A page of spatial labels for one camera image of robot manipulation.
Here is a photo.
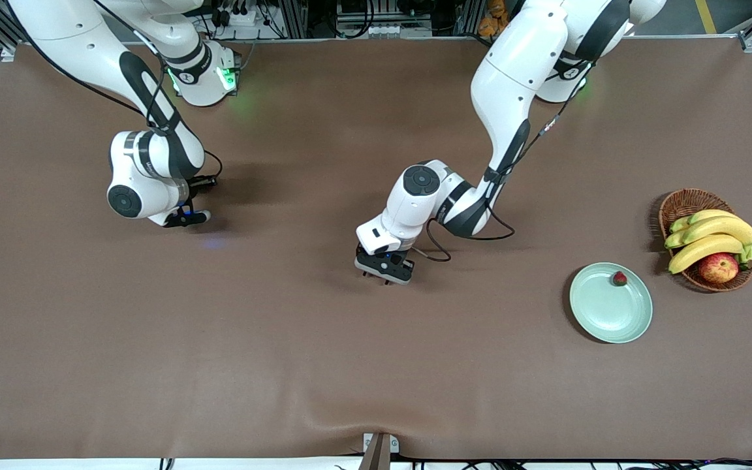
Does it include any pale green round plate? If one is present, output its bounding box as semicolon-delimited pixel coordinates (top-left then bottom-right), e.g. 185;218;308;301
569;262;653;345

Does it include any brown table cover mat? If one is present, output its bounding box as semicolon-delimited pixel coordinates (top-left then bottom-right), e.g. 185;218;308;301
0;36;752;461

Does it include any white power strip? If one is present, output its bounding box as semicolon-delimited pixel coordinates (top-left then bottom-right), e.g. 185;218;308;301
210;3;259;28

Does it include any orange bread rolls pile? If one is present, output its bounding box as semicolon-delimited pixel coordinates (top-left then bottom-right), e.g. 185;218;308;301
478;0;510;37

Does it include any brown wicker basket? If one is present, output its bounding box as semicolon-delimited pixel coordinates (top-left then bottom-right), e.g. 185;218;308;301
659;189;752;292

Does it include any small yellow green banana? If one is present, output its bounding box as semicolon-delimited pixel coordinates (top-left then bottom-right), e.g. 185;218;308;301
669;209;737;234

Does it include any red apple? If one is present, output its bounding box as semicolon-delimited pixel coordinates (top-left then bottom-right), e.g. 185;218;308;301
698;253;740;284

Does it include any grey metal clamp bracket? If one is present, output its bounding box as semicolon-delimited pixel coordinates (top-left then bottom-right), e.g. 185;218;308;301
358;432;400;470

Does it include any aluminium frame post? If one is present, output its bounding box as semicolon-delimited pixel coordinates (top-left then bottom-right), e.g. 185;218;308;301
277;0;308;39
458;0;482;37

